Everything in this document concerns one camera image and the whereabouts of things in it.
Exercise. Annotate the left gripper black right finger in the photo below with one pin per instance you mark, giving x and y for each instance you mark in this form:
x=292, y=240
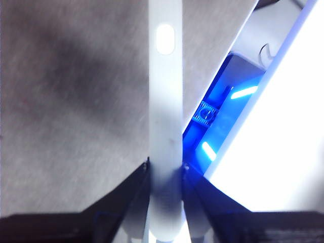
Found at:
x=217, y=217

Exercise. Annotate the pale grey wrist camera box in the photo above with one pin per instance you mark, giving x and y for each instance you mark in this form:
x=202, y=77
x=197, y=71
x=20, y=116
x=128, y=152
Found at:
x=253, y=30

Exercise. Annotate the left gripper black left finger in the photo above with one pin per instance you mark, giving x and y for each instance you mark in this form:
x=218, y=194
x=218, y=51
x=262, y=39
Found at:
x=119, y=215

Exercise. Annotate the grey cup brush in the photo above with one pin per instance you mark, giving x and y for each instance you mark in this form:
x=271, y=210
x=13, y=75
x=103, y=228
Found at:
x=165, y=114

